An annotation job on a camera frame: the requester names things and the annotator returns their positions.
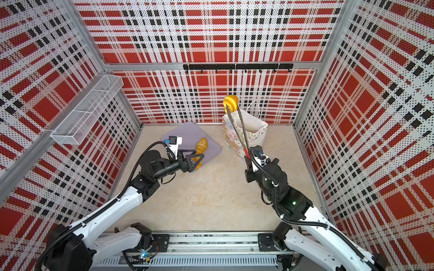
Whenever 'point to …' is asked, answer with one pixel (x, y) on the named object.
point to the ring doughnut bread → (200, 163)
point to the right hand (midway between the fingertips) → (249, 157)
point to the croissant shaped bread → (201, 145)
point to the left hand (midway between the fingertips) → (200, 156)
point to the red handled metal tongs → (246, 149)
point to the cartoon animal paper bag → (255, 129)
